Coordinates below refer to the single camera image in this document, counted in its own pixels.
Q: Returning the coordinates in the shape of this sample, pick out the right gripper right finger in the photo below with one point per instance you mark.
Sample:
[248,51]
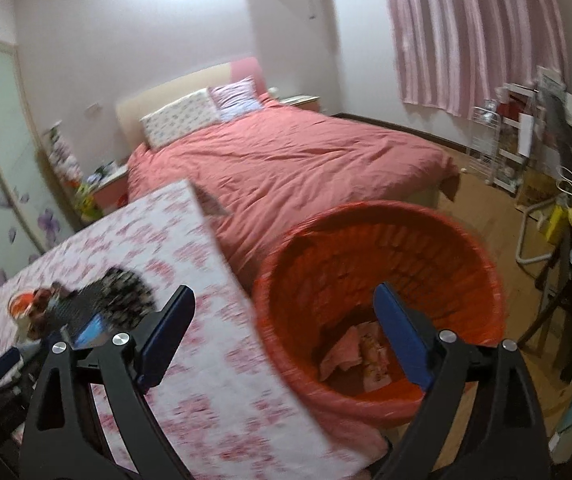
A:
[505,436]

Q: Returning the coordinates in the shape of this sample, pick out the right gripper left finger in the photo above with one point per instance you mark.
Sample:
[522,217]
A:
[63,437]

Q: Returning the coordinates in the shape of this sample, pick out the brown striped scrunchie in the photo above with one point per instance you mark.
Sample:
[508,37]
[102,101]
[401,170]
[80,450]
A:
[40,322]

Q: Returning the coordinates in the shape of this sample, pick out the black dotted scrunchie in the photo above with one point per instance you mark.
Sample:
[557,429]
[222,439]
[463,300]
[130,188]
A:
[121,297]

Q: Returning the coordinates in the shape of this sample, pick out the orange paper cup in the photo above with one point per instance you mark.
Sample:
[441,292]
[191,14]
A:
[23,310]

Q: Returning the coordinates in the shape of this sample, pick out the blue tissue pack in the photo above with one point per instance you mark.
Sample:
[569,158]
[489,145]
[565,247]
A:
[88,333]

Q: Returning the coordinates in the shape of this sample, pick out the trash in basket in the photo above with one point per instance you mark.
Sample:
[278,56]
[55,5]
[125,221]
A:
[358,362]

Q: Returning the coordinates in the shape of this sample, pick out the floral pink tablecloth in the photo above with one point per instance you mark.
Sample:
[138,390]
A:
[224,410]

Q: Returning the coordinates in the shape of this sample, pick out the sliding wardrobe with flowers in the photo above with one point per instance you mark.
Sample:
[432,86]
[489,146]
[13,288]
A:
[35,215]

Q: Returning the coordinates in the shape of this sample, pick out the orange plastic basket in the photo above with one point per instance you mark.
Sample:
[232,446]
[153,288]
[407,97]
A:
[321,278]

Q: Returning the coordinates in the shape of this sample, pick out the pink left nightstand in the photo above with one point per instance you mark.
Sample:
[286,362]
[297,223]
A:
[111,193]

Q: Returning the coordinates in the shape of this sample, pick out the plush toy tower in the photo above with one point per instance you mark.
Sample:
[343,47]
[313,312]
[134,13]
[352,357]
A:
[67,169]

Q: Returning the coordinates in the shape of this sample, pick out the beige pink headboard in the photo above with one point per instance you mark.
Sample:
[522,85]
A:
[130,111]

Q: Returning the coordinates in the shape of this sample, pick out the salmon pink duvet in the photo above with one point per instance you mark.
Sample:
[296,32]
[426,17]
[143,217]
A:
[275,168]

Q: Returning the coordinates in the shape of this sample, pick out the floral white pillow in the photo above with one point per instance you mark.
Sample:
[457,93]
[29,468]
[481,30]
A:
[180,118]

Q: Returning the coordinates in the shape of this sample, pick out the right nightstand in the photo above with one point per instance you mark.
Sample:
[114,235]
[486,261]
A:
[303,102]

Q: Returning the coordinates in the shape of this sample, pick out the striped pink pillow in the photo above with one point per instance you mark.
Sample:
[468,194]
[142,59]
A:
[235,99]

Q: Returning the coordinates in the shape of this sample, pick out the pink curtain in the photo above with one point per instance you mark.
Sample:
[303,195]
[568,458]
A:
[454,54]

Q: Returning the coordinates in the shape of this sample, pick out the white wire rack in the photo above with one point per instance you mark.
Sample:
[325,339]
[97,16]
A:
[483,147]

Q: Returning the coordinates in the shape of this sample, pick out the wall socket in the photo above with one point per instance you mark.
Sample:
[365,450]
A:
[93,109]

